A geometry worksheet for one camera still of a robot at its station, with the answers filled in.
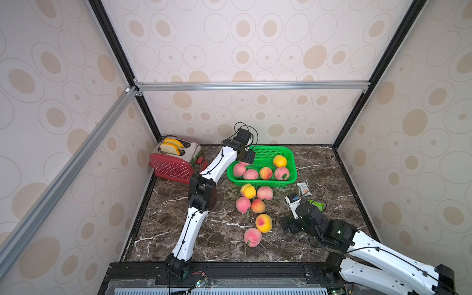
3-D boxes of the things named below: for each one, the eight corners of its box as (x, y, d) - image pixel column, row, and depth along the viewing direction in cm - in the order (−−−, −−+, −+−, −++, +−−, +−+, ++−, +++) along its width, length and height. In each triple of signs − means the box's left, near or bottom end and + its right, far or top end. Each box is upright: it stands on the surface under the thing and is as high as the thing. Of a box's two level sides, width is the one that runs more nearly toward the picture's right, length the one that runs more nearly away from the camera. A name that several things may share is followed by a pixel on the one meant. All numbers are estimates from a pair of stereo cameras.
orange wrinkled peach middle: (257, 216, 91) (257, 212, 87) (249, 207, 94) (249, 203, 90) (265, 209, 93) (266, 205, 89) (257, 201, 96) (258, 196, 92)
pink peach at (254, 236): (244, 248, 82) (244, 244, 77) (244, 233, 86) (244, 228, 81) (261, 248, 82) (262, 244, 77) (260, 233, 86) (261, 228, 81)
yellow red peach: (256, 233, 86) (257, 228, 81) (255, 219, 90) (256, 213, 85) (271, 233, 86) (272, 228, 81) (269, 219, 90) (271, 213, 85)
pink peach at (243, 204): (233, 208, 94) (233, 202, 89) (240, 199, 97) (240, 194, 92) (245, 215, 91) (245, 210, 87) (251, 206, 94) (251, 201, 90)
